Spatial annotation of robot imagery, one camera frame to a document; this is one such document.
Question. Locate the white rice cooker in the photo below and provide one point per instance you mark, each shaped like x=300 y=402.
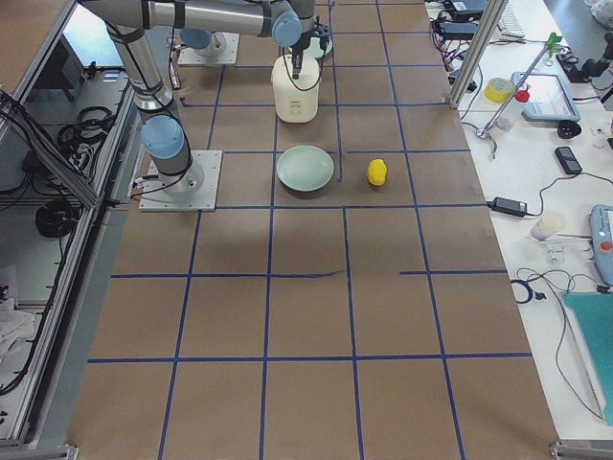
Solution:
x=296 y=101

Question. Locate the green plate near arm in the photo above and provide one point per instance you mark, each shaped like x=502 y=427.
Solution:
x=305 y=168
x=316 y=51

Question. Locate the yellow toy potato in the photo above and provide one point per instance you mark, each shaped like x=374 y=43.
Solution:
x=377 y=172

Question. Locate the yellow tape roll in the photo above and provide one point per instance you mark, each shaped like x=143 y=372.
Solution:
x=498 y=90

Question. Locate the blue teach pendant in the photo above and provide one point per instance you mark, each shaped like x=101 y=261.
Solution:
x=549 y=101

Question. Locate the black power adapter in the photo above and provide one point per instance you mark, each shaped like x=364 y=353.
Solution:
x=508 y=206

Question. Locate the black remote device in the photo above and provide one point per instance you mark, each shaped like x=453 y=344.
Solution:
x=568 y=161

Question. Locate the teal tray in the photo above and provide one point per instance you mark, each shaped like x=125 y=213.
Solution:
x=594 y=315

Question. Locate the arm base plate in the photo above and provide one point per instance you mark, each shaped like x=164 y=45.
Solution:
x=188 y=57
x=197 y=190

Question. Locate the aluminium frame post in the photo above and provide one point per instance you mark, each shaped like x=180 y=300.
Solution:
x=478 y=45

